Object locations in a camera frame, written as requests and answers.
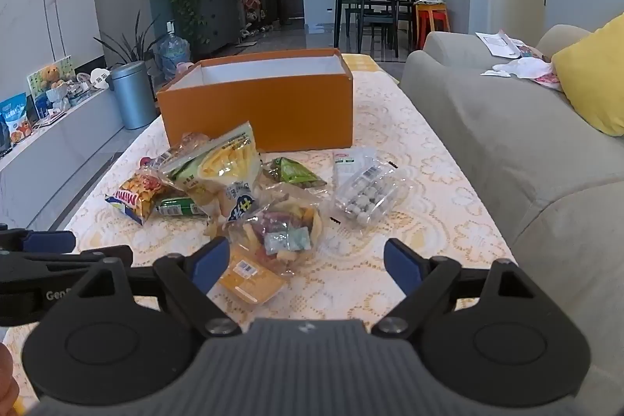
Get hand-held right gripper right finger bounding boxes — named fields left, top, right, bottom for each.
left=373, top=238, right=543, bottom=340

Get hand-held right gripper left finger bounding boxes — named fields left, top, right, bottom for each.
left=68, top=237, right=237, bottom=341

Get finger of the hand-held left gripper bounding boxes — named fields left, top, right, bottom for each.
left=0, top=225, right=76, bottom=254
left=0, top=245, right=133, bottom=286

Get orange yellow packet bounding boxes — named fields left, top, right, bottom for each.
left=217, top=245, right=288, bottom=304

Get green sausage stick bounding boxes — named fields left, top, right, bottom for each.
left=156, top=198, right=208, bottom=217

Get clear bag of yellow snacks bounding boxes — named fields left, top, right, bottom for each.
left=105, top=172, right=167, bottom=228

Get green triangular snack packet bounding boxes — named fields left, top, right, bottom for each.
left=263, top=157, right=328, bottom=191

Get orange cardboard box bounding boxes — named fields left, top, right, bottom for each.
left=156, top=48, right=355, bottom=154

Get person's left hand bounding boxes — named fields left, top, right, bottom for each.
left=0, top=342, right=20, bottom=412

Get clear bag white balls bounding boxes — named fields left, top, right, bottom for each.
left=333, top=148, right=406, bottom=228

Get clear bag of mixed candies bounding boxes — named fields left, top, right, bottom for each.
left=222, top=189, right=323, bottom=278

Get white low bench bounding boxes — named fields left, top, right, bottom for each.
left=0, top=72, right=126, bottom=234

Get clear packet of yellow sticks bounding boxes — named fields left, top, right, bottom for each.
left=158, top=121, right=262, bottom=223

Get clear crinkled snack packet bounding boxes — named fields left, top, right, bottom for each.
left=168, top=132, right=213, bottom=161

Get blue snack bag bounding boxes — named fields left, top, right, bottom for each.
left=0, top=93, right=34, bottom=147

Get grey sofa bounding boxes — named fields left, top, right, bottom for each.
left=400, top=23, right=624, bottom=416

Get teddy bear picture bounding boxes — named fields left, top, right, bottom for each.
left=27, top=55, right=77, bottom=115

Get blue-grey metal trash bin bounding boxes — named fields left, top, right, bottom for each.
left=110, top=60, right=158, bottom=131

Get white cloud-shaped ornament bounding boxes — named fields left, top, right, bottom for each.
left=90, top=67, right=113, bottom=90

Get long-leaf potted plant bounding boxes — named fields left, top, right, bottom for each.
left=92, top=11, right=171, bottom=71

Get blue water bottle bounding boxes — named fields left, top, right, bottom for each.
left=155, top=31, right=191, bottom=80

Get crumpled white bags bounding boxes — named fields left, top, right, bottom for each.
left=480, top=57, right=557, bottom=80

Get pink printed packet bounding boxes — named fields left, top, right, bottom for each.
left=531, top=72, right=562, bottom=92

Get white paper sheet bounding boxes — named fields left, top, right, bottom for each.
left=475, top=31, right=526, bottom=59

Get red plastic stool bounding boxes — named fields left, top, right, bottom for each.
left=414, top=2, right=450, bottom=51

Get grey cabinet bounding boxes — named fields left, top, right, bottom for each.
left=195, top=0, right=243, bottom=56

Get shoe rack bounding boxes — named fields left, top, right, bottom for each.
left=239, top=0, right=267, bottom=42

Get yellow cushion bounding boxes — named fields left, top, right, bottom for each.
left=551, top=12, right=624, bottom=137

